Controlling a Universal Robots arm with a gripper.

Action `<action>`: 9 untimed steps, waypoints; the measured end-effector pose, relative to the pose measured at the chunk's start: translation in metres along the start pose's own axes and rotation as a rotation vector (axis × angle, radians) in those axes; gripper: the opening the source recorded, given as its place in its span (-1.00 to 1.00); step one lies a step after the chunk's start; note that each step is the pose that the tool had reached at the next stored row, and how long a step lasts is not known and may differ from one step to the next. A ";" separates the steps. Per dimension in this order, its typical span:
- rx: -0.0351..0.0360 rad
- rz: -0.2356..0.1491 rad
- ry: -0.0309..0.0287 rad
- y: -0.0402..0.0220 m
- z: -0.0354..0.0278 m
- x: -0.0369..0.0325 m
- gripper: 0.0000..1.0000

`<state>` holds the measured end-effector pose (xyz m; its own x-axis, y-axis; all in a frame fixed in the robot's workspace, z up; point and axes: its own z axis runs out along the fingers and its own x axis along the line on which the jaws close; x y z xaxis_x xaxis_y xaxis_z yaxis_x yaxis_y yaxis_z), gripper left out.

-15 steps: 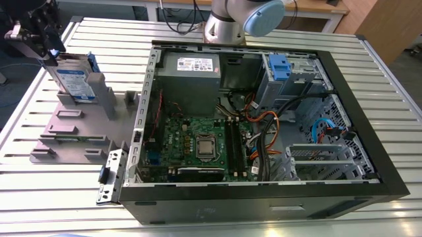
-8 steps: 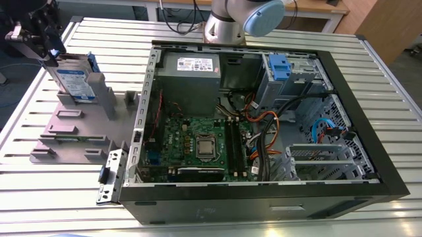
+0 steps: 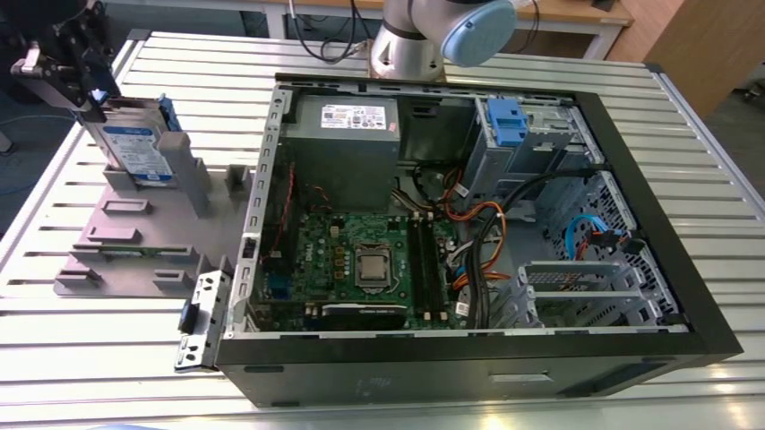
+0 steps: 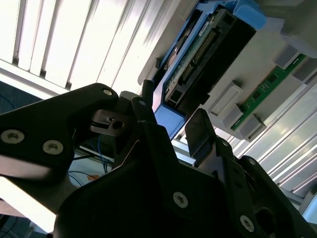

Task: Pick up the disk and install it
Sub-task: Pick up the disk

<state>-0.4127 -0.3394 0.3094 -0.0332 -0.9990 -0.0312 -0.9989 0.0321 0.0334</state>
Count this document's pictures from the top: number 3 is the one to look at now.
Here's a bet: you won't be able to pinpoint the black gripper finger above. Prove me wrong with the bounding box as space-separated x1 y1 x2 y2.
64 20 114 122
9 42 90 111

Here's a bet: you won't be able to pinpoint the hard disk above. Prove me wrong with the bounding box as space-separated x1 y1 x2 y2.
74 89 180 185

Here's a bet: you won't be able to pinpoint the metal disk bay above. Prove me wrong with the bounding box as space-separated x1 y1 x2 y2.
516 261 654 329

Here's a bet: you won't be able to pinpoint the grey parts rack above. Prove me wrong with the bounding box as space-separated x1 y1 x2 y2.
52 132 256 297

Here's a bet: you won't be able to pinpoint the green RAM stick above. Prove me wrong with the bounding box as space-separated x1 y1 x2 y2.
97 245 188 259

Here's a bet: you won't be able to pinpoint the grey power supply unit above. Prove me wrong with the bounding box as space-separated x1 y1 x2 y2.
278 93 403 216

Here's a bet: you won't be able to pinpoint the hinged metal slot retainer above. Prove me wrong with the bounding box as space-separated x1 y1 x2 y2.
172 268 233 374

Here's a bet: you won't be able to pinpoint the CPU socket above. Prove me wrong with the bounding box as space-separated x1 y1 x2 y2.
349 241 397 296

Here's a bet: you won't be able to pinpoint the green motherboard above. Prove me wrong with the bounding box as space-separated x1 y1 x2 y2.
254 211 473 333

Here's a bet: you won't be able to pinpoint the silver CPU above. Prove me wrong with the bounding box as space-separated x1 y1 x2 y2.
357 255 389 282

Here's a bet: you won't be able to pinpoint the blue drive latch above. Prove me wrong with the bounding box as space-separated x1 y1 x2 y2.
484 97 531 147

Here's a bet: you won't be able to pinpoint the black RAM slot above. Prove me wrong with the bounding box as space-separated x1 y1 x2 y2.
407 212 436 322

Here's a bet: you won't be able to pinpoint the black graphics card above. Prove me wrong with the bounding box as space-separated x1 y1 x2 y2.
317 302 412 332

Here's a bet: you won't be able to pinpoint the metal optical drive cage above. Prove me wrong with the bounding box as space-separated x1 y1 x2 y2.
461 94 603 205

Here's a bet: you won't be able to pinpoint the black PC case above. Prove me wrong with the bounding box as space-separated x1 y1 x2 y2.
212 71 746 409

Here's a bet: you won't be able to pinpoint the wooden cabinet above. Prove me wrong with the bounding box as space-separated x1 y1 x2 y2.
606 0 765 118

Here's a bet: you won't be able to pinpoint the orange yellow power wires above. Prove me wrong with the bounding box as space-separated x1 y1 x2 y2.
448 201 509 297

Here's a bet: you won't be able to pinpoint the black cable bundle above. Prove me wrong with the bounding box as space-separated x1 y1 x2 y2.
463 166 602 331

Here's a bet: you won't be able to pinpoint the wooden desk white frame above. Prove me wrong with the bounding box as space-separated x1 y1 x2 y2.
261 0 635 62

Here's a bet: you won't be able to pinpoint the blue data wire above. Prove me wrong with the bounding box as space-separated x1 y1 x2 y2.
563 213 620 262

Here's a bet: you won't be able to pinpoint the orange black power wire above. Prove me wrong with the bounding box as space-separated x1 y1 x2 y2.
587 228 651 261

